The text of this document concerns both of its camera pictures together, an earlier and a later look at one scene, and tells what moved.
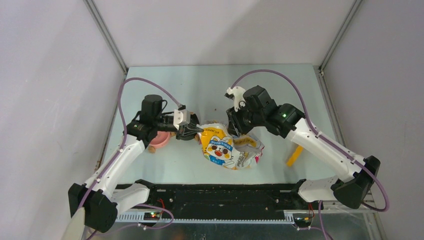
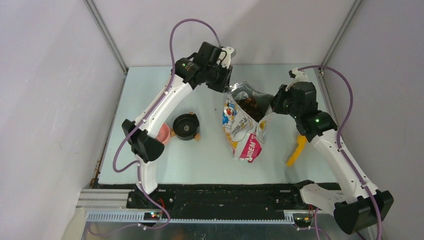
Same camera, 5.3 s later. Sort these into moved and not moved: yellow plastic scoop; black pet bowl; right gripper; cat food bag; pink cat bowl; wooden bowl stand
Moved: right gripper; cat food bag
Not moved: pink cat bowl; black pet bowl; yellow plastic scoop; wooden bowl stand
